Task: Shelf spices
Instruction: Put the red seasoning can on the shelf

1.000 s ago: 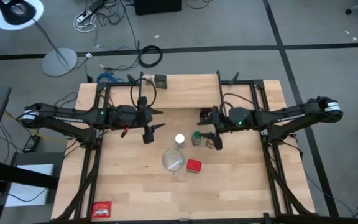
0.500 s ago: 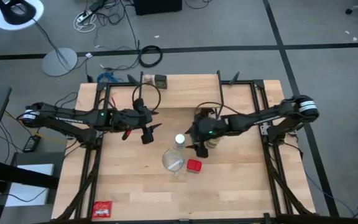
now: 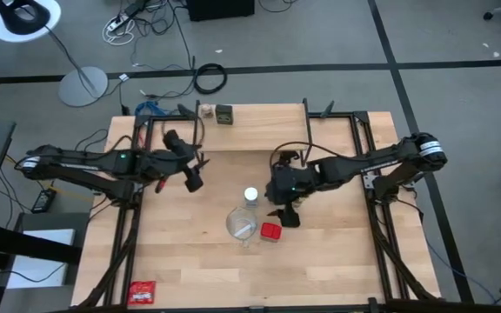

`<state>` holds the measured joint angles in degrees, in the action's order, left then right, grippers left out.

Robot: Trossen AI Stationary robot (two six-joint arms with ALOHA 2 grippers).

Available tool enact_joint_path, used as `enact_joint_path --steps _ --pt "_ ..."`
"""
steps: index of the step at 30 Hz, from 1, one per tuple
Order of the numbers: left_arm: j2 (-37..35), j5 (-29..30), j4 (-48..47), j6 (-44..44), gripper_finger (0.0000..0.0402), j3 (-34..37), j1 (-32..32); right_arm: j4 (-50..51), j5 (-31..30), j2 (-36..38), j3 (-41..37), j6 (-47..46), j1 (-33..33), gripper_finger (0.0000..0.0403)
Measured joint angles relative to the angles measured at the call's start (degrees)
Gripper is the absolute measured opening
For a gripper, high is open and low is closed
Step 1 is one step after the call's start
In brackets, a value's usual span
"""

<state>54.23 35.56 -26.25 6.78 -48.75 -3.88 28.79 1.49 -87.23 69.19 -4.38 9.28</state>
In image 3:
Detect wooden shelf black metal frame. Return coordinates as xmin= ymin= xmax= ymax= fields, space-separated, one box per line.
xmin=193 ymin=97 xmax=315 ymax=170

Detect black pepper dark green tin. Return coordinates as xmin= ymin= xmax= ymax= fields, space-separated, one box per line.
xmin=214 ymin=103 xmax=235 ymax=126

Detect smoked paprika red tin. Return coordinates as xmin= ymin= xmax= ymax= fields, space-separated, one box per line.
xmin=259 ymin=222 xmax=284 ymax=243

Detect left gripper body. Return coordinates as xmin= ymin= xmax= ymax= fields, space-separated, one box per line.
xmin=149 ymin=128 xmax=201 ymax=173

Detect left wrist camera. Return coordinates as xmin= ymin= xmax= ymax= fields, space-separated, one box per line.
xmin=184 ymin=166 xmax=205 ymax=194

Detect white flat panel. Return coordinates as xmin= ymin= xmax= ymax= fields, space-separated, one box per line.
xmin=6 ymin=229 xmax=77 ymax=290

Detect black aluminium table frame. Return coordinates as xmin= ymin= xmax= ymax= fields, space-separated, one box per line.
xmin=75 ymin=110 xmax=442 ymax=313

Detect coiled black cable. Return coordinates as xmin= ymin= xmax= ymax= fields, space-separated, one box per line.
xmin=192 ymin=63 xmax=229 ymax=96

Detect clear glass mug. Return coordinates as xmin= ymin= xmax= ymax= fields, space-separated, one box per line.
xmin=225 ymin=206 xmax=260 ymax=251

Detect black clamp-mounted device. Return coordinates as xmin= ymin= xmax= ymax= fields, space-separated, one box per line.
xmin=400 ymin=172 xmax=428 ymax=186

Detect bagel seasoning jar white lid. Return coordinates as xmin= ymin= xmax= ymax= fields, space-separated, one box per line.
xmin=243 ymin=186 xmax=260 ymax=209

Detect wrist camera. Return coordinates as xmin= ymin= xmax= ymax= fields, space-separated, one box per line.
xmin=184 ymin=166 xmax=205 ymax=194
xmin=279 ymin=203 xmax=301 ymax=229

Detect white cable coil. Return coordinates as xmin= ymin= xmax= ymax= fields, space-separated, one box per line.
xmin=102 ymin=17 xmax=137 ymax=47

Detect red snack packet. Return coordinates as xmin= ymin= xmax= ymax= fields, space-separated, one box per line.
xmin=127 ymin=280 xmax=158 ymax=305

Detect black box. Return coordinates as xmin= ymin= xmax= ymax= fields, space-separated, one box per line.
xmin=187 ymin=0 xmax=256 ymax=22

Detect white power strip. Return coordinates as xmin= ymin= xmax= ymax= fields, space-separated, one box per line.
xmin=106 ymin=11 xmax=130 ymax=32

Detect black power adapter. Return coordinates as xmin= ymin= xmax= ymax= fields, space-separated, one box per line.
xmin=31 ymin=187 xmax=58 ymax=215

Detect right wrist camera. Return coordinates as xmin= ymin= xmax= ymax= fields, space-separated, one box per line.
xmin=279 ymin=203 xmax=301 ymax=229

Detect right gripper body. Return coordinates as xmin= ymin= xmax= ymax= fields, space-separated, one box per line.
xmin=266 ymin=176 xmax=317 ymax=206

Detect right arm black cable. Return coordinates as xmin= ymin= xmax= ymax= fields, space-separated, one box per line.
xmin=270 ymin=141 xmax=341 ymax=169

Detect floor lamp grey round base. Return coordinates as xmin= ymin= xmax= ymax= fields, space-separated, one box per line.
xmin=0 ymin=0 xmax=110 ymax=108

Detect yellow cable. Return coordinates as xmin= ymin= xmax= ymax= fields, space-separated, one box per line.
xmin=50 ymin=185 xmax=96 ymax=203

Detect blue cable bundle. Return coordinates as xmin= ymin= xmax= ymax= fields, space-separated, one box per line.
xmin=135 ymin=100 xmax=167 ymax=117

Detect grey side cabinet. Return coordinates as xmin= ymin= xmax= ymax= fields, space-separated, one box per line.
xmin=0 ymin=211 xmax=91 ymax=313

